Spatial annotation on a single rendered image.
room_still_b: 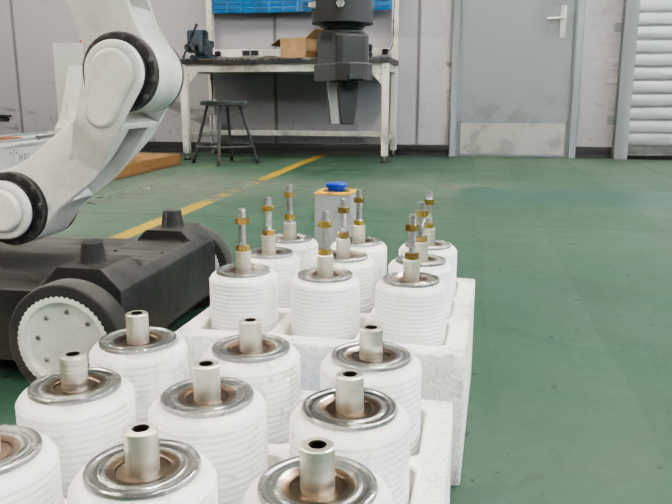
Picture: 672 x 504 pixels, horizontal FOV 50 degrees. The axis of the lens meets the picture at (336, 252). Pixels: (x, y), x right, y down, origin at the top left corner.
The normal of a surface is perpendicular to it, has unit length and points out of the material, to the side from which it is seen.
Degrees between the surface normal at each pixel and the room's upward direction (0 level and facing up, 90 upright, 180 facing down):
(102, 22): 90
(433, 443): 0
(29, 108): 90
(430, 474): 0
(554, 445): 0
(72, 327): 90
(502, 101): 90
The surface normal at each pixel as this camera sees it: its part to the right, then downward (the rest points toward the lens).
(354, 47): 0.37, 0.20
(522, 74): -0.18, 0.21
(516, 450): 0.00, -0.98
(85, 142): -0.33, 0.56
